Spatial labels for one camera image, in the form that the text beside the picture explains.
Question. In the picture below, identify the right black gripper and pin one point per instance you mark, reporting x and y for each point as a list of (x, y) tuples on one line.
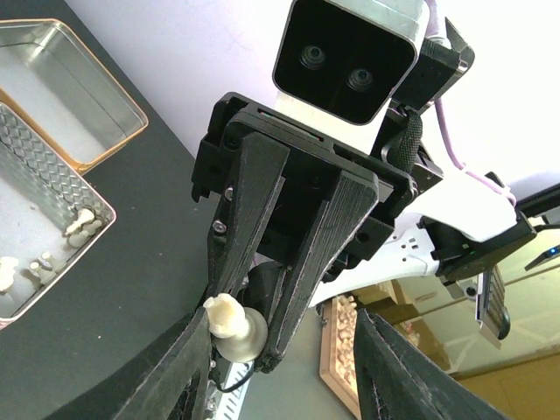
[(307, 201)]

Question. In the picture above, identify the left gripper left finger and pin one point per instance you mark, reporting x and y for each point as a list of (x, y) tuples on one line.
[(184, 367)]

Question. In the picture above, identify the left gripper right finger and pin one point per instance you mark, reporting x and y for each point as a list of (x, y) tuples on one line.
[(397, 381)]

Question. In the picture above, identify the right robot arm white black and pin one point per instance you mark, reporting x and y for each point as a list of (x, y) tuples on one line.
[(459, 224)]

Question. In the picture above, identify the pink tin box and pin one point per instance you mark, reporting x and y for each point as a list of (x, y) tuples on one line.
[(50, 216)]

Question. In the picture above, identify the yellow tin lid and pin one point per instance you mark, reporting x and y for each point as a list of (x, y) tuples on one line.
[(60, 87)]

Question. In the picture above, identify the light blue slotted cable duct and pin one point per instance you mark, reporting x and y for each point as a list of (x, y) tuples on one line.
[(226, 390)]

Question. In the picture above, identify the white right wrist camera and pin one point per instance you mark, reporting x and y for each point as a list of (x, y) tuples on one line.
[(340, 62)]

